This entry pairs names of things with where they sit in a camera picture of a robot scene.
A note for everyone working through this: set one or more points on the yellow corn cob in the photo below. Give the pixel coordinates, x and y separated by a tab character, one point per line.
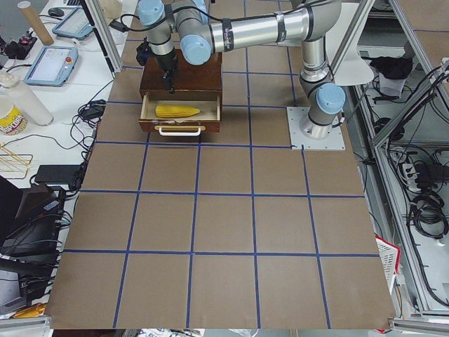
175	111

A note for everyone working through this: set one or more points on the near blue teach pendant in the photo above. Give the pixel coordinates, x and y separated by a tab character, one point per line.
52	66

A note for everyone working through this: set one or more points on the blue teach pendant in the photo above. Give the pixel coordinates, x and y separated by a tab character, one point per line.
74	25
52	66

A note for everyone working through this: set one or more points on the yellow popcorn cup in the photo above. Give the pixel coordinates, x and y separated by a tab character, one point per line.
12	120

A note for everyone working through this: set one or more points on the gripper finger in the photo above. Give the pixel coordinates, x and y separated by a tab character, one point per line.
168	80

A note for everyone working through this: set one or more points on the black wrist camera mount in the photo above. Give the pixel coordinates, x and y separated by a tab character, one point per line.
143	52

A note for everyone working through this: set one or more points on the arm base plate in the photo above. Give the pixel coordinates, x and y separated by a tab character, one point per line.
304	135

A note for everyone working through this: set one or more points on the far blue teach pendant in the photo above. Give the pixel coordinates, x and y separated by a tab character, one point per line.
74	25

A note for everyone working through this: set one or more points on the white red plastic basket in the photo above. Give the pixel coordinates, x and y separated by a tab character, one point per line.
390	255

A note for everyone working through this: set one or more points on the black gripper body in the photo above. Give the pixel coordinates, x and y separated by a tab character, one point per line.
166	62

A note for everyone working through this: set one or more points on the white cylinder bottle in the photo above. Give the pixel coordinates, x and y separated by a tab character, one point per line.
25	99

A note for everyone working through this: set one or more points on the cardboard tube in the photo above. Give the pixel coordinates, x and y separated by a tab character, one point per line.
30	14

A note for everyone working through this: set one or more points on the aluminium frame post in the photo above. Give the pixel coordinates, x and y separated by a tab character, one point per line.
96	19

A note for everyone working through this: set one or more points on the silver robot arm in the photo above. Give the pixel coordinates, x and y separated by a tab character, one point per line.
186	29

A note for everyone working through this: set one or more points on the white plastic chair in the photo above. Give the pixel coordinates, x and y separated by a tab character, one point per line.
341	45

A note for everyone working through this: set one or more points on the wooden drawer with white handle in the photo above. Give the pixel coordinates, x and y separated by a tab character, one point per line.
207	121

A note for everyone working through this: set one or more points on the dark wooden drawer cabinet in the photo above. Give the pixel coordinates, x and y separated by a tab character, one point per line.
190	82

